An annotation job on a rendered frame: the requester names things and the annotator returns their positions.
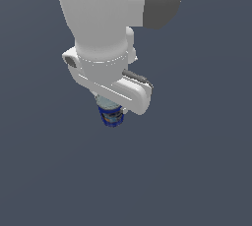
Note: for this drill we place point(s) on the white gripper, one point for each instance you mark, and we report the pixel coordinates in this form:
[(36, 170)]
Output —
[(129, 93)]

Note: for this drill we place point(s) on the blue labelled can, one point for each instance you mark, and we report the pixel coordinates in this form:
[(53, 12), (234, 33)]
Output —
[(111, 113)]

